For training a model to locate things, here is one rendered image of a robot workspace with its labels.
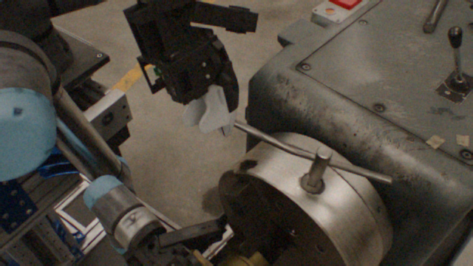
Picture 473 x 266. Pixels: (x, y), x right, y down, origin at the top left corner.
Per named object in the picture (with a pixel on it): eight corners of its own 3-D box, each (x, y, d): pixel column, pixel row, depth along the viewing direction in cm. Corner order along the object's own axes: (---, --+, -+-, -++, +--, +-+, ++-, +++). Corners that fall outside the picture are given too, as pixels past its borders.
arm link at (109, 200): (120, 188, 83) (110, 164, 76) (153, 221, 78) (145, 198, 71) (87, 212, 79) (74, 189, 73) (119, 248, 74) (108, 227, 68)
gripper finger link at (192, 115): (188, 147, 56) (165, 92, 51) (218, 125, 59) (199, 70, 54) (202, 154, 54) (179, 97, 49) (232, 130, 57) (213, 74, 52)
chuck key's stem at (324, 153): (315, 188, 65) (334, 148, 56) (312, 199, 64) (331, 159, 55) (302, 184, 65) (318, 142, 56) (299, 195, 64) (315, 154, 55)
